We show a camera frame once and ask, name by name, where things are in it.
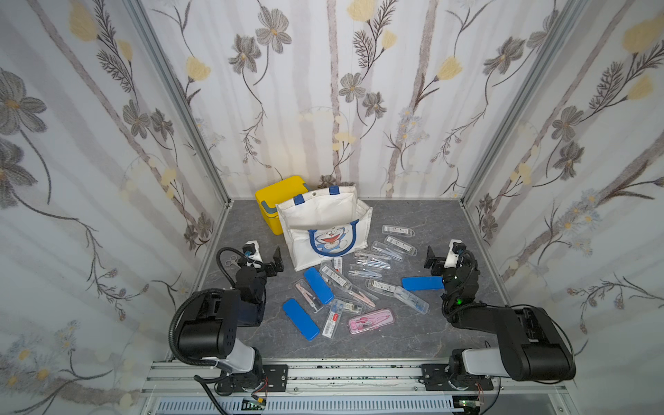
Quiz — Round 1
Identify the white canvas cartoon tote bag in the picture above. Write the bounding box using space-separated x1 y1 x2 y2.
277 186 373 271

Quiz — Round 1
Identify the clear case with red label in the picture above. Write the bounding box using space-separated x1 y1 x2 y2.
322 299 344 339

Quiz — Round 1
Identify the clear case small lower centre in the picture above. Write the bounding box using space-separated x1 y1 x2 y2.
330 298 365 316

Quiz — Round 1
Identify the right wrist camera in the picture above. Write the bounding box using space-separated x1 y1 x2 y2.
444 240 466 268

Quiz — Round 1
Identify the clear long compass case right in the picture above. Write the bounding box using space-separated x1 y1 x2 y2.
366 278 430 315

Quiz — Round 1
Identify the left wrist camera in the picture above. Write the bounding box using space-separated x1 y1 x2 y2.
241 240 262 268

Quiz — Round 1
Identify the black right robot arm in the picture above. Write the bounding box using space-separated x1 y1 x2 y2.
425 242 576 390

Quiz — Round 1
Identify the clear case with pink compass centre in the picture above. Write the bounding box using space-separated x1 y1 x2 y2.
319 263 376 310

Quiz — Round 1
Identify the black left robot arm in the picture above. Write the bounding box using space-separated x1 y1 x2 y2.
168 243 285 396

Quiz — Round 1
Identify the aluminium front rail frame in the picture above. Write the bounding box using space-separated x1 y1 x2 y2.
141 358 579 414

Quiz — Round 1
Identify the pink compass set case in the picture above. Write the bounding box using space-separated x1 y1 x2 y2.
348 309 395 335

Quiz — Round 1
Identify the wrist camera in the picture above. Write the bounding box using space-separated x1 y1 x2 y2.
241 240 262 268
444 240 466 268

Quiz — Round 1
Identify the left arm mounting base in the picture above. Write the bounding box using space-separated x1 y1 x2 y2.
214 364 289 396

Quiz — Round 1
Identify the right arm mounting base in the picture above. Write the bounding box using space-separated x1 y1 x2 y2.
419 363 495 392

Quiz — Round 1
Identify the blue compass case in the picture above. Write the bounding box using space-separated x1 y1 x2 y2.
401 276 444 292
304 267 335 305
282 298 320 341

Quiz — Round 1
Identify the yellow plastic lidded box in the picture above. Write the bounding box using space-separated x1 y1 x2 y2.
255 176 309 235

